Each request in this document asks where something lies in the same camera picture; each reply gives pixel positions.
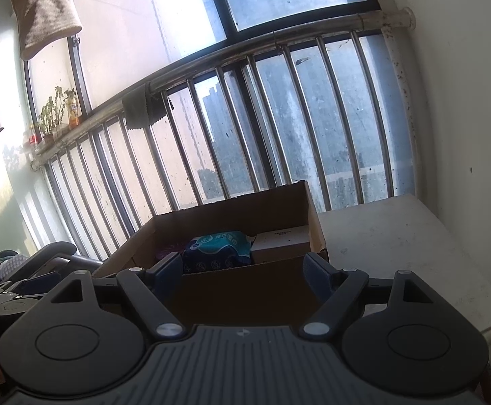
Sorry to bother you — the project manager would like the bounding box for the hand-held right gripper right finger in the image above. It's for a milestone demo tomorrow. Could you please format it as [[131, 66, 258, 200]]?
[[298, 252, 440, 340]]

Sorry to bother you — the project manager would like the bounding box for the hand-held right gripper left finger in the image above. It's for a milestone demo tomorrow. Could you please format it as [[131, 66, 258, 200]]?
[[51, 253, 187, 340]]

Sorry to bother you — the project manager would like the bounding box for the purple lid air freshener can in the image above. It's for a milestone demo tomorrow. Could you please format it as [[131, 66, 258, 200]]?
[[155, 240, 185, 263]]

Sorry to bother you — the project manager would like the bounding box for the white carton box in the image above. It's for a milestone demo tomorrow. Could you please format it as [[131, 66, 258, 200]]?
[[250, 225, 313, 264]]

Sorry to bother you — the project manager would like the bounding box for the blue wet wipes pack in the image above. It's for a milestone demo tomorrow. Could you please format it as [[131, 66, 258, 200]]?
[[182, 231, 253, 274]]

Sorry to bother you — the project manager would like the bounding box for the brown cardboard box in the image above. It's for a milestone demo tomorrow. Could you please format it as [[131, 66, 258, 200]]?
[[91, 180, 330, 330]]

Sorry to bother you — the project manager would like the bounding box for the black folded wheelchair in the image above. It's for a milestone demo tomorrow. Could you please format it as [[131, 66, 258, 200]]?
[[0, 241, 103, 319]]

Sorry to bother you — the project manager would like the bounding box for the dark cloth on railing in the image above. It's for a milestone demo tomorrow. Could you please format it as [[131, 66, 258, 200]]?
[[122, 84, 175, 131]]

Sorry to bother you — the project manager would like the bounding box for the orange drink bottle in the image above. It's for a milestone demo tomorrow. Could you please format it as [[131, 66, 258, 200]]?
[[66, 92, 81, 130]]

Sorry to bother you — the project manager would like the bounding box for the green potted plant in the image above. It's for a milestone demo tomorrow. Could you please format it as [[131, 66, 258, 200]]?
[[38, 86, 77, 139]]

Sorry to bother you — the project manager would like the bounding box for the metal window railing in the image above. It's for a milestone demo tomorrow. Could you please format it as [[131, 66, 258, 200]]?
[[30, 6, 417, 262]]

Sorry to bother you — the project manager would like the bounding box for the beige ribbed hanging garment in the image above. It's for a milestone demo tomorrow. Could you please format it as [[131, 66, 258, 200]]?
[[8, 0, 83, 60]]

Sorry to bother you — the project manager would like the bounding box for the black window frame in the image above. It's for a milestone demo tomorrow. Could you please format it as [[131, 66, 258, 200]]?
[[22, 0, 383, 136]]

